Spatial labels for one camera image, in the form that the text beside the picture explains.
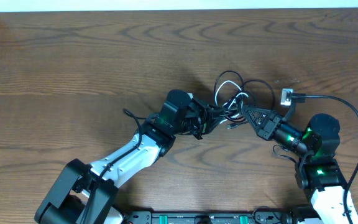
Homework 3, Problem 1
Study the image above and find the black USB cable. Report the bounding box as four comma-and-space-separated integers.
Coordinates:
213, 70, 276, 130

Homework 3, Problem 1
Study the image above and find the white USB cable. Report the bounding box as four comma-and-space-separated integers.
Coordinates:
214, 80, 250, 121

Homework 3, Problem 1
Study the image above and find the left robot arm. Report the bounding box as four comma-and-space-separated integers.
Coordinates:
34, 90, 224, 223

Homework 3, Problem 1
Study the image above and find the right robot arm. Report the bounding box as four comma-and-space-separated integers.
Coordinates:
241, 106, 358, 223

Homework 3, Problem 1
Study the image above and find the left camera cable black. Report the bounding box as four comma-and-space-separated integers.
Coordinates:
80, 109, 161, 223

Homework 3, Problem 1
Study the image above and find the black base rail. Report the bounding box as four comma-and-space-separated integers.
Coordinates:
122, 207, 323, 224

